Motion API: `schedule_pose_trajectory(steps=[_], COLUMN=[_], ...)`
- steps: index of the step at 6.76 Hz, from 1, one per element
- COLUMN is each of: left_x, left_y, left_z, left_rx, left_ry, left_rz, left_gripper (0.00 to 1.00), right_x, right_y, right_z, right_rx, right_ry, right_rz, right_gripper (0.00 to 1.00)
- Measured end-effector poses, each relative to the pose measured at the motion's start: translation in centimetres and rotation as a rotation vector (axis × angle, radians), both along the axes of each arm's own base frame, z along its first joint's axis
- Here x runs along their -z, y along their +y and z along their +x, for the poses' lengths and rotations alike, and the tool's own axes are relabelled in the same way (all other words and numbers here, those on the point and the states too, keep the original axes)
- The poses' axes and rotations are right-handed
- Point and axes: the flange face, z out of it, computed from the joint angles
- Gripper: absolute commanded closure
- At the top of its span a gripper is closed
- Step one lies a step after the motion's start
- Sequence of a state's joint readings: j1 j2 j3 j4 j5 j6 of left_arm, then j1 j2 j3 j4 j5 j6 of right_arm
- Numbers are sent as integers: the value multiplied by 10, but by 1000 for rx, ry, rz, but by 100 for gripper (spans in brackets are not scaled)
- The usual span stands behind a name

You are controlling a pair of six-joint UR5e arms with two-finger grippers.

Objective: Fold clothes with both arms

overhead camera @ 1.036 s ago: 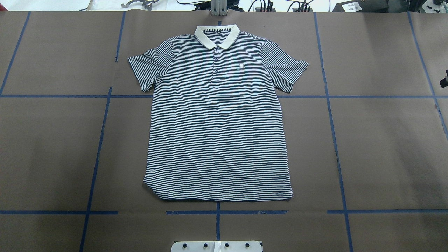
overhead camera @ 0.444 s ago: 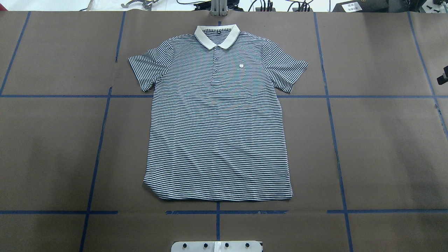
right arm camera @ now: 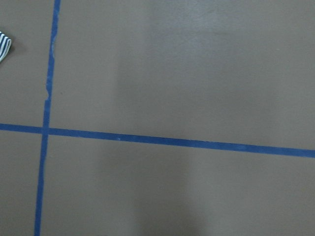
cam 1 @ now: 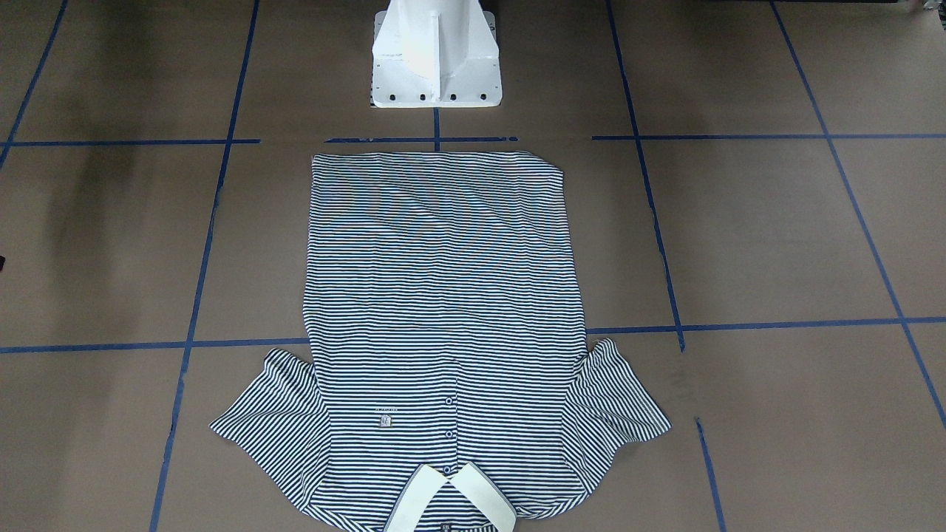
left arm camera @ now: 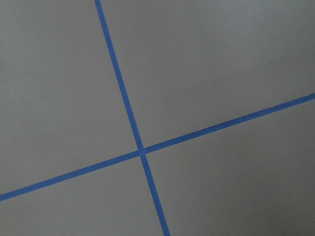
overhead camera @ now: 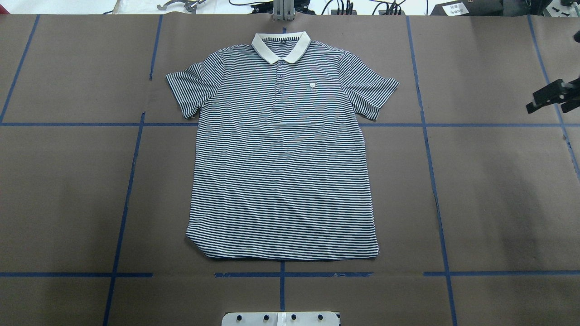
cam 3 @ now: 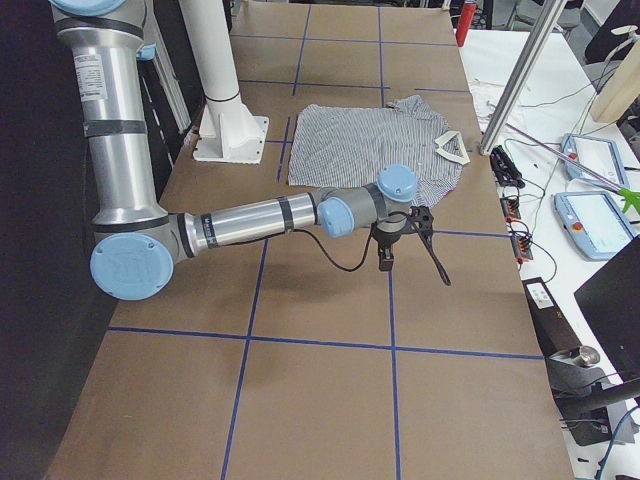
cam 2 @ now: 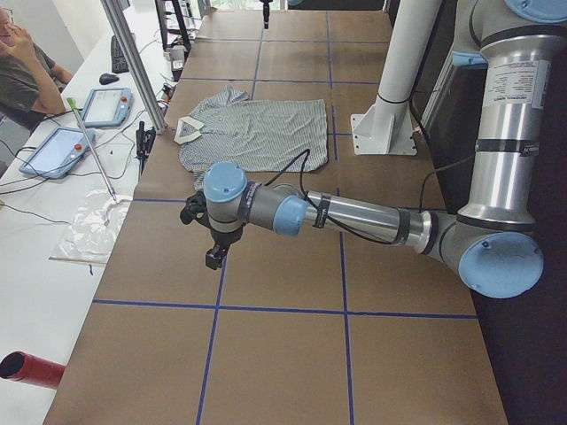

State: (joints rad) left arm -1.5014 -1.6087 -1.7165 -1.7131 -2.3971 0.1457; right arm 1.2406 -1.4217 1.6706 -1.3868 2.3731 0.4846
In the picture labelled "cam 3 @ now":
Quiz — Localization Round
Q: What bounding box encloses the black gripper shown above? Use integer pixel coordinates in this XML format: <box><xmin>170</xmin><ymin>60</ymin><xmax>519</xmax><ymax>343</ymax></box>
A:
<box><xmin>407</xmin><ymin>206</ymin><xmax>451</xmax><ymax>286</ymax></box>

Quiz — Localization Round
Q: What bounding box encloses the blue white striped polo shirt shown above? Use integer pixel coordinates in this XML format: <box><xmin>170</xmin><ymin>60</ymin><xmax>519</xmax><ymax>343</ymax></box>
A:
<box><xmin>288</xmin><ymin>95</ymin><xmax>470</xmax><ymax>207</ymax></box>

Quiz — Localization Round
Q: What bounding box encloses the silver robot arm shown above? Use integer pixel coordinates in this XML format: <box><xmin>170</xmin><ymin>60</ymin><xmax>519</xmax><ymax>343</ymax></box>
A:
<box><xmin>52</xmin><ymin>1</ymin><xmax>433</xmax><ymax>300</ymax></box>

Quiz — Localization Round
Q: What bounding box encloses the orange black connector strip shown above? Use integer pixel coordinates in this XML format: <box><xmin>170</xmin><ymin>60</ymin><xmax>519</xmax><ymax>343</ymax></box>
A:
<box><xmin>499</xmin><ymin>196</ymin><xmax>533</xmax><ymax>265</ymax></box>

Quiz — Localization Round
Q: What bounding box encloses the black clamp tool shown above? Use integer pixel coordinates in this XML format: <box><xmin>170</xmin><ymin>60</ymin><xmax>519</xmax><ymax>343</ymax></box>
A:
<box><xmin>489</xmin><ymin>145</ymin><xmax>526</xmax><ymax>188</ymax></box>

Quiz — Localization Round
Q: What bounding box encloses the black box with label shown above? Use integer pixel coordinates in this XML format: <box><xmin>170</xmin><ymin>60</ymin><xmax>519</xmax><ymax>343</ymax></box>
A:
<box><xmin>522</xmin><ymin>277</ymin><xmax>582</xmax><ymax>357</ymax></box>

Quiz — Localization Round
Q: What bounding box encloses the lower blue teach pendant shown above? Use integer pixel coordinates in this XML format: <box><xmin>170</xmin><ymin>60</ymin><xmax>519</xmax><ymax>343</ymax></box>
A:
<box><xmin>553</xmin><ymin>191</ymin><xmax>636</xmax><ymax>261</ymax></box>

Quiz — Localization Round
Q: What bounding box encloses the blue teach pendant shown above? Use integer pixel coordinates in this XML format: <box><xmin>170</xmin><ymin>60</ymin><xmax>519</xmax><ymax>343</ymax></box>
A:
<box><xmin>561</xmin><ymin>134</ymin><xmax>629</xmax><ymax>187</ymax></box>
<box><xmin>553</xmin><ymin>191</ymin><xmax>636</xmax><ymax>261</ymax></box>

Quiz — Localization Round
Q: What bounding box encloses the upper blue teach pendant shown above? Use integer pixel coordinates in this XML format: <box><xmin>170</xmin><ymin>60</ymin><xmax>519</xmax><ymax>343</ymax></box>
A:
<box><xmin>561</xmin><ymin>134</ymin><xmax>629</xmax><ymax>187</ymax></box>

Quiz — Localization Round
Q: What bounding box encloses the black monitor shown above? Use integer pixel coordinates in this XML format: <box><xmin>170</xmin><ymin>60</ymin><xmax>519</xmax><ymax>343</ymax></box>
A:
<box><xmin>574</xmin><ymin>238</ymin><xmax>640</xmax><ymax>380</ymax></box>

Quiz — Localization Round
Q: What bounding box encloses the green tipped grabber stick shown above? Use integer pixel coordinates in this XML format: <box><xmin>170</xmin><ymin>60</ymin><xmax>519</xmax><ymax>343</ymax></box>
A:
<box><xmin>506</xmin><ymin>123</ymin><xmax>640</xmax><ymax>212</ymax></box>

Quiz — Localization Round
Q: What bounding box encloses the red bottle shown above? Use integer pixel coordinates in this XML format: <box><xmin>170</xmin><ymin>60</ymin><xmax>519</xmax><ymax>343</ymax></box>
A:
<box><xmin>455</xmin><ymin>0</ymin><xmax>477</xmax><ymax>47</ymax></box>

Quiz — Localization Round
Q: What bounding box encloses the wooden beige board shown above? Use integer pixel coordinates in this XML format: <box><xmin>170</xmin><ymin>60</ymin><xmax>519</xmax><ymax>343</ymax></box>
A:
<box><xmin>591</xmin><ymin>43</ymin><xmax>640</xmax><ymax>123</ymax></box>

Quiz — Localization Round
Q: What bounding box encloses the silver knob stand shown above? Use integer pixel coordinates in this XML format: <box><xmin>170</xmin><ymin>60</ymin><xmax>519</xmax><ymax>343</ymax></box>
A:
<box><xmin>545</xmin><ymin>346</ymin><xmax>639</xmax><ymax>446</ymax></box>

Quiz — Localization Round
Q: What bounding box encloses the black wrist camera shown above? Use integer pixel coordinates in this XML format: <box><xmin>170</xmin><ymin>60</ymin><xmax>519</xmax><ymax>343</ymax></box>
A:
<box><xmin>377</xmin><ymin>246</ymin><xmax>394</xmax><ymax>272</ymax></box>

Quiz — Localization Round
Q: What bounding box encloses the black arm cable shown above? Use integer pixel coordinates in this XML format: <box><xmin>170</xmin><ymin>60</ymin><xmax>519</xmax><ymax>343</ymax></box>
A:
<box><xmin>287</xmin><ymin>212</ymin><xmax>416</xmax><ymax>274</ymax></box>

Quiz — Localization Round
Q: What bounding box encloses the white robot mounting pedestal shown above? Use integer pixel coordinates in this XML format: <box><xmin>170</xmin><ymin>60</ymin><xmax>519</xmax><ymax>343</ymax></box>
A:
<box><xmin>180</xmin><ymin>0</ymin><xmax>269</xmax><ymax>164</ymax></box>

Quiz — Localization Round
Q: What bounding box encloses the aluminium frame post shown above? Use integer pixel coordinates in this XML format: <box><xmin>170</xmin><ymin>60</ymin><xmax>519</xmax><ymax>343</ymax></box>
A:
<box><xmin>479</xmin><ymin>0</ymin><xmax>567</xmax><ymax>155</ymax></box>

